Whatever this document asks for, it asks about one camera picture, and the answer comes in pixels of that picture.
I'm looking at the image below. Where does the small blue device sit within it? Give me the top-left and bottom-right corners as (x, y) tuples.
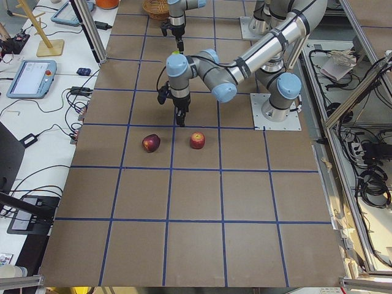
(76, 67), (91, 76)

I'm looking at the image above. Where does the black power strip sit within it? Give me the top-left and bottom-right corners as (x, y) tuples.
(362, 142), (391, 160)

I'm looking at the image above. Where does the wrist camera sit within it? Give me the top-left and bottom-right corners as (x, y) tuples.
(157, 85), (171, 105)

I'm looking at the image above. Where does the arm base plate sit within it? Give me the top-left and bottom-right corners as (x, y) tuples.
(251, 93), (302, 131)
(239, 17), (270, 40)

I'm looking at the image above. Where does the black power adapter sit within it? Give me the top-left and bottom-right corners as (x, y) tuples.
(94, 21), (112, 31)

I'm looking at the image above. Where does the wicker basket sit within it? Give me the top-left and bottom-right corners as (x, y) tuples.
(142, 0), (169, 21)

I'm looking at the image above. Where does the aluminium frame post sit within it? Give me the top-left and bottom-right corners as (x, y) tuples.
(70, 0), (107, 64)

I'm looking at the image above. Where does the teach pendant tablet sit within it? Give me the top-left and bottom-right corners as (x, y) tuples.
(51, 1), (81, 27)
(6, 60), (57, 99)

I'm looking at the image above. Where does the near teach pendant tablet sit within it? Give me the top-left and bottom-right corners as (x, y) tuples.
(6, 60), (57, 99)

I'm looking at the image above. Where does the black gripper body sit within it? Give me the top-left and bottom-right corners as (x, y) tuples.
(172, 95), (191, 114)
(169, 21), (186, 39)

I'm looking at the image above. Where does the wooden mug tree stand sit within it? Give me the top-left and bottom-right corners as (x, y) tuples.
(6, 0), (66, 58)

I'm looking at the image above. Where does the far teach pendant tablet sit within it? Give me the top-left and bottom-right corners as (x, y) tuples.
(51, 1), (81, 27)

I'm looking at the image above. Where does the orange bucket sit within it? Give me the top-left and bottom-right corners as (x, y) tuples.
(95, 0), (119, 10)

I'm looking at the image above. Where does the dark red apple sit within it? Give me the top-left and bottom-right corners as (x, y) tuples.
(141, 134), (160, 153)

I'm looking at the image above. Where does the crumpled paper sheet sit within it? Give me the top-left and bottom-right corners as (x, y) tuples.
(320, 50), (356, 81)

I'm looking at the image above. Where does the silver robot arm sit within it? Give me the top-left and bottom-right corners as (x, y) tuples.
(166, 0), (327, 127)
(160, 0), (206, 54)

